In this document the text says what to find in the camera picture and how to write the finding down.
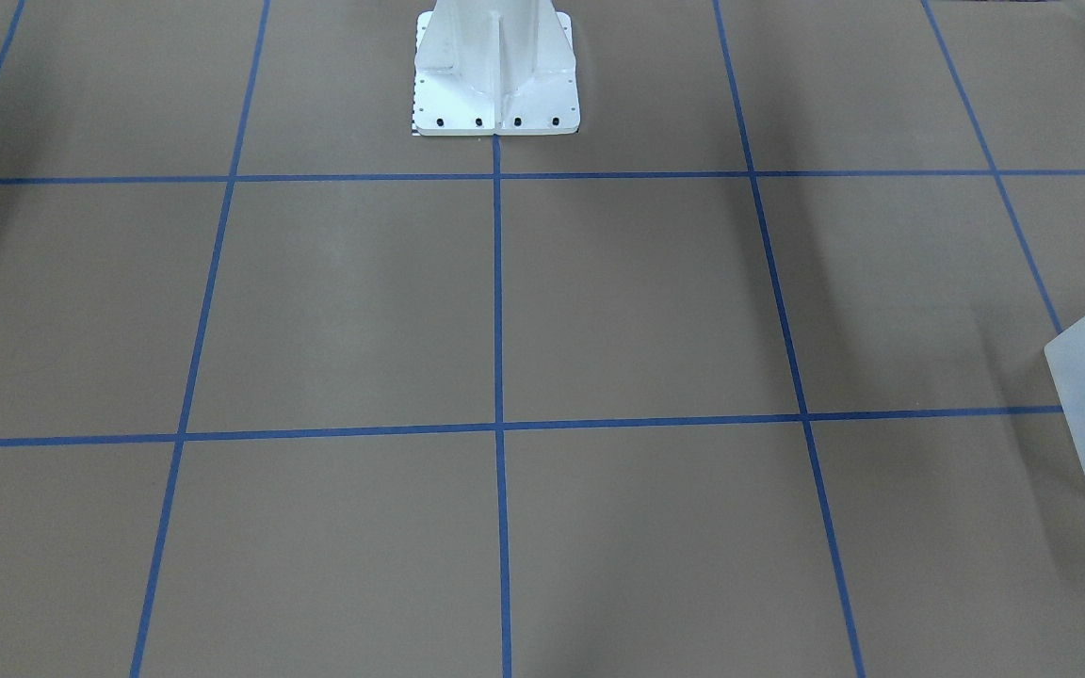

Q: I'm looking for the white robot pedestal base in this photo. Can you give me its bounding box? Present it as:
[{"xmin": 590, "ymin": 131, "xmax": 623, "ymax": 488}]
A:
[{"xmin": 411, "ymin": 1, "xmax": 580, "ymax": 137}]

